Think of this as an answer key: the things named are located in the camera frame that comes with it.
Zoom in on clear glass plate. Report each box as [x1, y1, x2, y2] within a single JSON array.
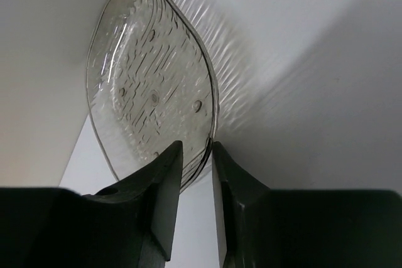
[[86, 0, 219, 189]]

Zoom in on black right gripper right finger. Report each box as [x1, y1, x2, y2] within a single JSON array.
[[212, 142, 401, 267]]

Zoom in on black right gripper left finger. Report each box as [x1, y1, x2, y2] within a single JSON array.
[[1, 141, 183, 267]]

